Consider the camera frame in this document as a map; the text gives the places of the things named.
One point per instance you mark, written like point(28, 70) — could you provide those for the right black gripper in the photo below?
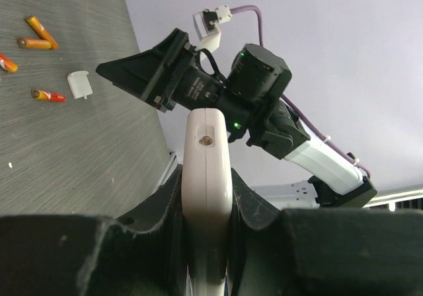
point(153, 76)

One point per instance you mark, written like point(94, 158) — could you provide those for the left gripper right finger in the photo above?
point(329, 251)

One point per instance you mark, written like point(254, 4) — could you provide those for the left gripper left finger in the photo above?
point(141, 252)

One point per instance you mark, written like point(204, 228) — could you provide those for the white battery cover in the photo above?
point(79, 84)

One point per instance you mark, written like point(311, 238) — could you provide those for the white remote control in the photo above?
point(207, 200)

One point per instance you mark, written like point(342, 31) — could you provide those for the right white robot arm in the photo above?
point(250, 98)

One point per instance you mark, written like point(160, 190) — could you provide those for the red orange battery near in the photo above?
point(38, 94)

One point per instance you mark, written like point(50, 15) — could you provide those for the red battery middle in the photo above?
point(8, 65)

